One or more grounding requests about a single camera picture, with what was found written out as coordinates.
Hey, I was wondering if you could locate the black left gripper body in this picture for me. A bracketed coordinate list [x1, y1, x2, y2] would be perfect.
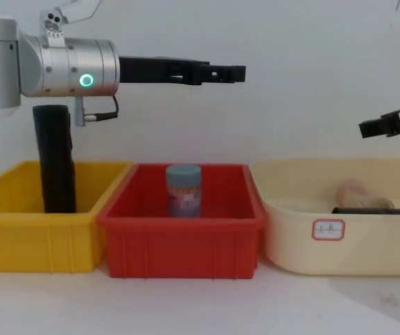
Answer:
[118, 54, 210, 84]

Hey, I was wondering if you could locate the pale pink bottle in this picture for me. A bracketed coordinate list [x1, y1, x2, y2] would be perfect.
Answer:
[336, 178, 396, 211]

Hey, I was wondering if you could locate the white label with red border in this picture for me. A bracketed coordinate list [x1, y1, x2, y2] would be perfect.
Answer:
[311, 218, 347, 242]

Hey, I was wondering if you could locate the bottle with blue-grey cap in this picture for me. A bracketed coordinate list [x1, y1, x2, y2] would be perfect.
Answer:
[165, 164, 202, 218]

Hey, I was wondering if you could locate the tall black cylinder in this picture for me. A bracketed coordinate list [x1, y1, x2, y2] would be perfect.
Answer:
[32, 104, 79, 214]

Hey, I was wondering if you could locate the cream plastic bin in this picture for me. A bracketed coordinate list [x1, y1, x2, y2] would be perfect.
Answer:
[251, 158, 400, 277]

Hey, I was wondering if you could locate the red plastic bin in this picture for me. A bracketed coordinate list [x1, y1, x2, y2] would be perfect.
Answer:
[96, 163, 267, 280]

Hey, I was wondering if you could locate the yellow plastic bin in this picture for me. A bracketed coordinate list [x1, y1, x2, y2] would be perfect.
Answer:
[0, 160, 135, 274]

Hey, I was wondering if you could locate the white table cloth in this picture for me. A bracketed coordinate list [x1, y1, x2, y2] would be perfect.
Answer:
[0, 268, 400, 335]

